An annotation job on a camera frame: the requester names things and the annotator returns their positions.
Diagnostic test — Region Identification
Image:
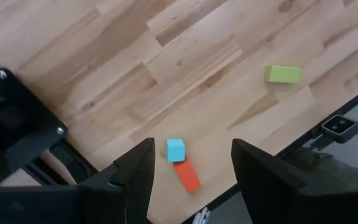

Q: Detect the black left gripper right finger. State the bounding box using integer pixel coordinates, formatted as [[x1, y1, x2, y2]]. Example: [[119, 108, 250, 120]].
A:
[[231, 138, 358, 224]]

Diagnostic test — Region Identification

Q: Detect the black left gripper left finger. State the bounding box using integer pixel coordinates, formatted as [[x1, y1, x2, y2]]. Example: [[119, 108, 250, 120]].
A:
[[0, 138, 156, 224]]

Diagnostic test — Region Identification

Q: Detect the orange rectangular block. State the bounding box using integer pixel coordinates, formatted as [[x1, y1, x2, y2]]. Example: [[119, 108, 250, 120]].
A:
[[173, 157, 203, 194]]

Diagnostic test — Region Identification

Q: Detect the blue cube block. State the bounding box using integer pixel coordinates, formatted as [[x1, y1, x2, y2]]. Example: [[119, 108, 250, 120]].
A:
[[165, 138, 186, 164]]

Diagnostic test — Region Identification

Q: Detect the green rectangular block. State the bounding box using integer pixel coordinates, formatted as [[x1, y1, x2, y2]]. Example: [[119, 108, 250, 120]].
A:
[[265, 64, 303, 85]]

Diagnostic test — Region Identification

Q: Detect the white cable bundle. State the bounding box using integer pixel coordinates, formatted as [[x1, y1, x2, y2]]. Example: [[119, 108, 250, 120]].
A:
[[192, 206, 211, 224]]

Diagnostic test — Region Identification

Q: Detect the black table-level camera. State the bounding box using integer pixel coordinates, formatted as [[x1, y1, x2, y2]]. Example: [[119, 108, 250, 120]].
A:
[[321, 114, 358, 144]]

